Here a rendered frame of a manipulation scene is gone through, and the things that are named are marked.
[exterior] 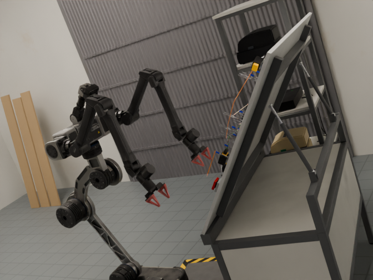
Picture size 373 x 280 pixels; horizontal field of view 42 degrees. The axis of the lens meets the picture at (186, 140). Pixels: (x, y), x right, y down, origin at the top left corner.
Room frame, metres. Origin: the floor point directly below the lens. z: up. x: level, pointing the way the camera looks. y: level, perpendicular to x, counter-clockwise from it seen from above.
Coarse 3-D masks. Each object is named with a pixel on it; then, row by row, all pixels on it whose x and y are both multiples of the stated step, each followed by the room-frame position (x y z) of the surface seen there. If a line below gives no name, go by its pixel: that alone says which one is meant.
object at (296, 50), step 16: (304, 32) 2.92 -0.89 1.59; (272, 64) 2.16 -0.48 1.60; (288, 64) 2.48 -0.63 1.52; (272, 80) 2.17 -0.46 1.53; (288, 80) 3.00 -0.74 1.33; (256, 112) 2.23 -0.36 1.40; (272, 112) 3.08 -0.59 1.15; (256, 128) 2.25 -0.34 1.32; (240, 160) 2.31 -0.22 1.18; (240, 176) 2.67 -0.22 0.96; (224, 192) 2.37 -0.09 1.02; (224, 208) 2.39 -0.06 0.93
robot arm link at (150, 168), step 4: (140, 164) 2.59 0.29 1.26; (144, 164) 2.50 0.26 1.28; (148, 164) 2.51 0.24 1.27; (128, 168) 2.53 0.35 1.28; (140, 168) 2.51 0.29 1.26; (144, 168) 2.50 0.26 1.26; (148, 168) 2.49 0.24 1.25; (152, 168) 2.50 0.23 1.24; (128, 172) 2.54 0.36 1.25; (132, 172) 2.53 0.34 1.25; (136, 172) 2.53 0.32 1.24; (144, 172) 2.49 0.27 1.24; (148, 172) 2.47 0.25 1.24; (152, 172) 2.48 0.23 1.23; (132, 176) 2.53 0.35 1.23; (144, 176) 2.50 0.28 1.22; (148, 176) 2.49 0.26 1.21
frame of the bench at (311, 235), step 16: (320, 144) 3.14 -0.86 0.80; (336, 160) 2.78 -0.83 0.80; (352, 160) 3.05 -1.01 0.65; (336, 176) 2.56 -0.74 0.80; (336, 192) 2.41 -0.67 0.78; (368, 224) 3.03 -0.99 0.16; (224, 240) 2.30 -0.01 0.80; (240, 240) 2.24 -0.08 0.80; (256, 240) 2.18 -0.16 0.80; (272, 240) 2.14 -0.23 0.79; (288, 240) 2.11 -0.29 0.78; (304, 240) 2.07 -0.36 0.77; (320, 240) 2.03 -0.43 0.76; (368, 240) 3.04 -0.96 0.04; (352, 256) 2.37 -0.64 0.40; (224, 272) 2.29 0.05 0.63; (336, 272) 2.02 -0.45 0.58; (352, 272) 2.27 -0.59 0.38
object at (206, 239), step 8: (256, 160) 3.16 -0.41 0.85; (256, 168) 3.12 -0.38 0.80; (248, 176) 2.95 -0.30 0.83; (240, 192) 2.78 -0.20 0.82; (232, 200) 2.65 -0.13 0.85; (232, 208) 2.61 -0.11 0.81; (216, 216) 2.47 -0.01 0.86; (224, 216) 2.50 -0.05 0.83; (216, 224) 2.39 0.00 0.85; (208, 232) 2.31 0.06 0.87; (216, 232) 2.37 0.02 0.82; (208, 240) 2.30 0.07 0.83
